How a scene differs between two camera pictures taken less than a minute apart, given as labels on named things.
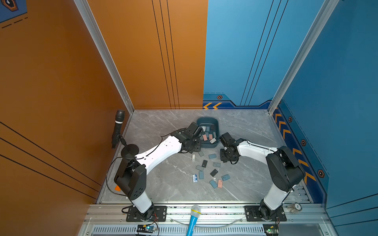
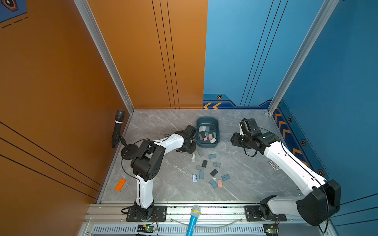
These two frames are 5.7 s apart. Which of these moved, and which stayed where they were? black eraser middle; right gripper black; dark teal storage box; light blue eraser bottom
Moved: right gripper black
Stayed: dark teal storage box; black eraser middle; light blue eraser bottom
